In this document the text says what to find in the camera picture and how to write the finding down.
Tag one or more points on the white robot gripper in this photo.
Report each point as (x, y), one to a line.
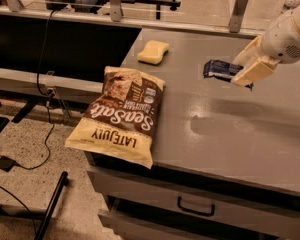
(283, 43)

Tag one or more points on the blue rxbar blueberry wrapper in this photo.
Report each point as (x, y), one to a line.
(221, 70)

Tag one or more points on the yellow sponge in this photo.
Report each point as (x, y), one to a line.
(153, 52)

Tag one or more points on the grey metal railing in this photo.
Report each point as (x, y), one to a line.
(192, 15)

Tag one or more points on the Late July sea salt chips bag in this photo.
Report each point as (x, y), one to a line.
(121, 123)

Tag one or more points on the black chair leg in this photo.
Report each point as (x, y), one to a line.
(62, 182)

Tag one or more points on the black power adapter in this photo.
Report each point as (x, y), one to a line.
(6, 164)

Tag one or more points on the grey drawer with black handle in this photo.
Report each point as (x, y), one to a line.
(167, 204)

